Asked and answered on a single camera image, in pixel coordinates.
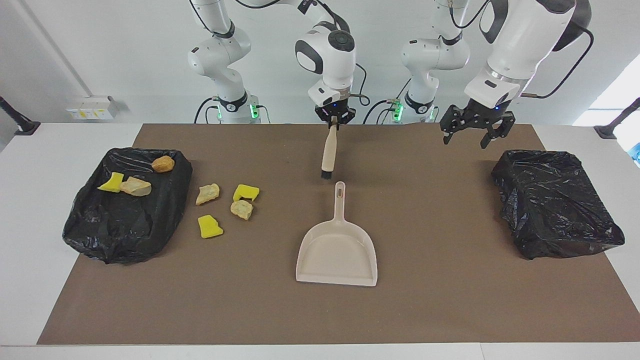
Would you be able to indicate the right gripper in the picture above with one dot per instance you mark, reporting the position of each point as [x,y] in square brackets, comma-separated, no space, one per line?
[335,107]

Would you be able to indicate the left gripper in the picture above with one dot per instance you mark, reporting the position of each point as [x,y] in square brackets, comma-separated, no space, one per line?
[487,110]

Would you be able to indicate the cream hand brush black bristles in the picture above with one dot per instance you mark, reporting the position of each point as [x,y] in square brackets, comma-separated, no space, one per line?
[330,150]

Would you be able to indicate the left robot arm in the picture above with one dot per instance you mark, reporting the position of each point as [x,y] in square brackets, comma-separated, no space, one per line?
[520,40]

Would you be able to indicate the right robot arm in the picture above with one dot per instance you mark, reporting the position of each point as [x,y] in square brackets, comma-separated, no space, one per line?
[225,55]

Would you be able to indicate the black bag-lined bin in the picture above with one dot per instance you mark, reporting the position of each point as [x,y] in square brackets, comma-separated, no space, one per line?
[125,220]
[555,205]

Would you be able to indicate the yellow sponge piece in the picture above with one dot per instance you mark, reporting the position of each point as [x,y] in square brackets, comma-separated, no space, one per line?
[112,184]
[245,192]
[209,227]

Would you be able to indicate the beige sponge chunk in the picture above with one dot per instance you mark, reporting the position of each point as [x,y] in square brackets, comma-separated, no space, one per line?
[242,210]
[136,186]
[207,194]

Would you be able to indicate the black stand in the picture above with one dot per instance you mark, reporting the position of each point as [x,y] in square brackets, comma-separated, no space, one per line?
[615,125]
[19,122]

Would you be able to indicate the cream plastic dustpan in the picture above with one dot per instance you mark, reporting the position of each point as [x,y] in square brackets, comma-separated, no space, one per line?
[337,255]

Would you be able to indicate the brown sponge chunk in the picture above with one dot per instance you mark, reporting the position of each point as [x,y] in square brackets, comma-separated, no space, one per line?
[162,164]

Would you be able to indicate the white wall socket box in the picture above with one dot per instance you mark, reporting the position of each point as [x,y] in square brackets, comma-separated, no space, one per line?
[92,107]

